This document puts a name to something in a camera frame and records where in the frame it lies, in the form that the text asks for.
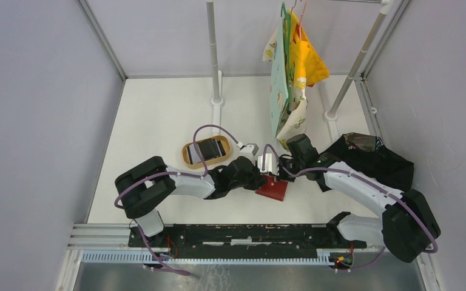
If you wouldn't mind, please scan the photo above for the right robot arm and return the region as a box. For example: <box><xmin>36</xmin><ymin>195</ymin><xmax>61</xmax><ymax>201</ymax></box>
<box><xmin>282</xmin><ymin>134</ymin><xmax>441</xmax><ymax>263</ymax></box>

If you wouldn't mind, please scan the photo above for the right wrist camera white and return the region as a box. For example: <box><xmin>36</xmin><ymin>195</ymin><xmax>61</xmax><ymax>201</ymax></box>
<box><xmin>257</xmin><ymin>153</ymin><xmax>279</xmax><ymax>176</ymax></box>

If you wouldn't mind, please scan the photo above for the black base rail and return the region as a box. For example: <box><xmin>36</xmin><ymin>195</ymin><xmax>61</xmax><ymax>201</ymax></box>
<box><xmin>148</xmin><ymin>224</ymin><xmax>367</xmax><ymax>259</ymax></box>

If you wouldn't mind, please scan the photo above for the black clothes pile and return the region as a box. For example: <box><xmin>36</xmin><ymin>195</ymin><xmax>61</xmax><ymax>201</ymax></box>
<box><xmin>325</xmin><ymin>132</ymin><xmax>414</xmax><ymax>192</ymax></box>

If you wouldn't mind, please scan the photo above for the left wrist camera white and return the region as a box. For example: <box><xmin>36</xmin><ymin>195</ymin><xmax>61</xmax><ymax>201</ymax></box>
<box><xmin>239</xmin><ymin>143</ymin><xmax>259</xmax><ymax>163</ymax></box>

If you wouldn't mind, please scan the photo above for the yellow garment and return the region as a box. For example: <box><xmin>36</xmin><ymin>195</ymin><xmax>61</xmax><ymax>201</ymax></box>
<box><xmin>288</xmin><ymin>10</ymin><xmax>330</xmax><ymax>89</ymax></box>

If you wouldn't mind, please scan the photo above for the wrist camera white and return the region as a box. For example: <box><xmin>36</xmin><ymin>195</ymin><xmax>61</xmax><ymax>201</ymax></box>
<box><xmin>257</xmin><ymin>153</ymin><xmax>279</xmax><ymax>176</ymax></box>
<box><xmin>239</xmin><ymin>143</ymin><xmax>259</xmax><ymax>163</ymax></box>

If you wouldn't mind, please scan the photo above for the yellow oval card tray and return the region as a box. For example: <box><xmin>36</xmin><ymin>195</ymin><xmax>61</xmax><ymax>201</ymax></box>
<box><xmin>182</xmin><ymin>135</ymin><xmax>231</xmax><ymax>169</ymax></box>

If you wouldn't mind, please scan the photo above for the red card holder wallet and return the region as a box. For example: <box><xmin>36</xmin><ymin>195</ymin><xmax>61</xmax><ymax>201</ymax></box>
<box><xmin>255</xmin><ymin>175</ymin><xmax>288</xmax><ymax>201</ymax></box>

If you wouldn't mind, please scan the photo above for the white slotted cable duct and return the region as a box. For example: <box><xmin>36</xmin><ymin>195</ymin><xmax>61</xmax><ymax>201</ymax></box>
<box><xmin>81</xmin><ymin>249</ymin><xmax>337</xmax><ymax>267</ymax></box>

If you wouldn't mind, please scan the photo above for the stack of credit cards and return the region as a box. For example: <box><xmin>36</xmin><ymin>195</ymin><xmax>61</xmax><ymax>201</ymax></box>
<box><xmin>183</xmin><ymin>138</ymin><xmax>226</xmax><ymax>165</ymax></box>

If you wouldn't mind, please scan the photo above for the mint green cartoon cloth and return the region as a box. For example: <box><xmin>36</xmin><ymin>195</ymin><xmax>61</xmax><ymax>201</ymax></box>
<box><xmin>269</xmin><ymin>17</ymin><xmax>290</xmax><ymax>138</ymax></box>

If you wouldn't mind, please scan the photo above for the white clothes rack frame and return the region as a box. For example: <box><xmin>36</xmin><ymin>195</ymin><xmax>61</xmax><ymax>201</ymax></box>
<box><xmin>206</xmin><ymin>0</ymin><xmax>394</xmax><ymax>140</ymax></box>

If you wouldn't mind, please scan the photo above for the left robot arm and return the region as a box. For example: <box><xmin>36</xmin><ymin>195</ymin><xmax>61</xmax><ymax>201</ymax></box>
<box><xmin>114</xmin><ymin>156</ymin><xmax>266</xmax><ymax>247</ymax></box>

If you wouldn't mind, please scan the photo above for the pink clothes hanger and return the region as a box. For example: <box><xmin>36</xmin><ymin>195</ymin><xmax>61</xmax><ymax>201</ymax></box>
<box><xmin>290</xmin><ymin>0</ymin><xmax>309</xmax><ymax>44</ymax></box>

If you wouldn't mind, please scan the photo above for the green clothes hanger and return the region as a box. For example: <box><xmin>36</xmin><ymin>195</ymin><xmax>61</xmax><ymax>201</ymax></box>
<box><xmin>281</xmin><ymin>2</ymin><xmax>291</xmax><ymax>102</ymax></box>

